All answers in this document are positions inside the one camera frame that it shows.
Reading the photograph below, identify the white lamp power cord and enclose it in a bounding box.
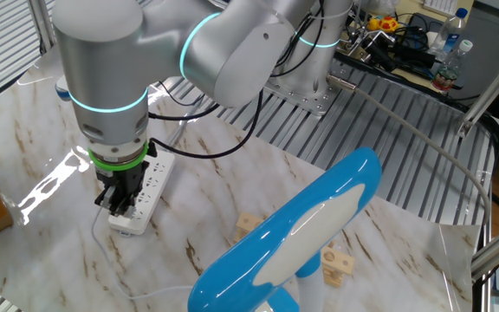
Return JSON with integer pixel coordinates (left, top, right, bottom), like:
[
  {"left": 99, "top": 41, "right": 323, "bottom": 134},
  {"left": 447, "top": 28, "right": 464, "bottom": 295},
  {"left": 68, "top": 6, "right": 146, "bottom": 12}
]
[{"left": 89, "top": 206, "right": 195, "bottom": 302}]

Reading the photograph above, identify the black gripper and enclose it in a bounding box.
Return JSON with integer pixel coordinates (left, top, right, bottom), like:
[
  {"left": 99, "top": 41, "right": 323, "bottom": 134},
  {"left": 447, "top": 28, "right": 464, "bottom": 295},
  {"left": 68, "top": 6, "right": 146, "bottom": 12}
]
[{"left": 93, "top": 159, "right": 150, "bottom": 218}]

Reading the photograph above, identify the grey corrugated hose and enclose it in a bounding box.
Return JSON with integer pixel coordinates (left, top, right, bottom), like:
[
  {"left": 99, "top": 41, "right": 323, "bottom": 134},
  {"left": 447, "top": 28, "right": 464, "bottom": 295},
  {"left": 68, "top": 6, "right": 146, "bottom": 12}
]
[{"left": 326, "top": 73, "right": 493, "bottom": 226}]

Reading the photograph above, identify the white power strip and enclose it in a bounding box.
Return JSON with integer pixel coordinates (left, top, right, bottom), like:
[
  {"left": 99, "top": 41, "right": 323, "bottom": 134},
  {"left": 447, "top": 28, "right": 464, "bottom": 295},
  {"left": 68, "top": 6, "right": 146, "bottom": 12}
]
[{"left": 107, "top": 149, "right": 177, "bottom": 237}]

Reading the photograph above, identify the aluminium frame post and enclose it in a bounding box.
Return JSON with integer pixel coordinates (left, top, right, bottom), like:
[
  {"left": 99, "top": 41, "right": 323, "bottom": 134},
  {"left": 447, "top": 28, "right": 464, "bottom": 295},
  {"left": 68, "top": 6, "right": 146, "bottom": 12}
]
[
  {"left": 457, "top": 34, "right": 499, "bottom": 138},
  {"left": 27, "top": 0, "right": 56, "bottom": 54},
  {"left": 470, "top": 216, "right": 499, "bottom": 281}
]

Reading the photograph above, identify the wooden test tube rack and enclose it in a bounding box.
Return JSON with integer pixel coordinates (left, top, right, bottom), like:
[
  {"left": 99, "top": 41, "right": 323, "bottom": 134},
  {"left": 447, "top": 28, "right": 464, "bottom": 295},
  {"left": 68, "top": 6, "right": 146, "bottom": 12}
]
[{"left": 231, "top": 211, "right": 355, "bottom": 288}]

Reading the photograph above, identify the grey power strip cable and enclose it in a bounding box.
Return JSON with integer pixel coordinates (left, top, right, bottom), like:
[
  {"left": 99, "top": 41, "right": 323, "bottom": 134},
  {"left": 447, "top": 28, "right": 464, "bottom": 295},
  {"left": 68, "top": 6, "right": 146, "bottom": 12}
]
[{"left": 165, "top": 100, "right": 205, "bottom": 152}]

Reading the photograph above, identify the blue and white desk lamp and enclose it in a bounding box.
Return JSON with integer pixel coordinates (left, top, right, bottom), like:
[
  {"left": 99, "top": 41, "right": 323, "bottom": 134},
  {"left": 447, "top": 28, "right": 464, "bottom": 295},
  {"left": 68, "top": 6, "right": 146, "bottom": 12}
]
[{"left": 187, "top": 146, "right": 383, "bottom": 312}]

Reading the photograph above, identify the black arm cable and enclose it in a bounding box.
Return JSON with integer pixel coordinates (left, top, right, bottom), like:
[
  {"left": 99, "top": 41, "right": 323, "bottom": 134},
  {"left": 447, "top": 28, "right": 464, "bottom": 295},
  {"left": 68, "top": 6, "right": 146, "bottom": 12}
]
[{"left": 146, "top": 81, "right": 265, "bottom": 160}]

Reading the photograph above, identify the plastic bottle white cap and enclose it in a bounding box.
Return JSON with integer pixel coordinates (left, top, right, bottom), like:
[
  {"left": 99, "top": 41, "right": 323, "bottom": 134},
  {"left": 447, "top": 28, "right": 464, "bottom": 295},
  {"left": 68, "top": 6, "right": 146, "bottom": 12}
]
[{"left": 431, "top": 39, "right": 474, "bottom": 93}]

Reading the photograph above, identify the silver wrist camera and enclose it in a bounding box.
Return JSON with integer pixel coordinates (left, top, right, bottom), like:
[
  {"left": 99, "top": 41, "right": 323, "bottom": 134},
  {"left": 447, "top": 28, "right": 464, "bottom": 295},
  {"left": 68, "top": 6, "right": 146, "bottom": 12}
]
[{"left": 54, "top": 75, "right": 73, "bottom": 102}]

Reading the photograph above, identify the plastic bottle blue cap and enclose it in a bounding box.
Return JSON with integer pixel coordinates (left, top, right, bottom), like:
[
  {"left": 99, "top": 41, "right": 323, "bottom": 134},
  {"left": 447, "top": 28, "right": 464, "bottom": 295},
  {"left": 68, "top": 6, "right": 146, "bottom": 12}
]
[{"left": 428, "top": 7, "right": 470, "bottom": 54}]

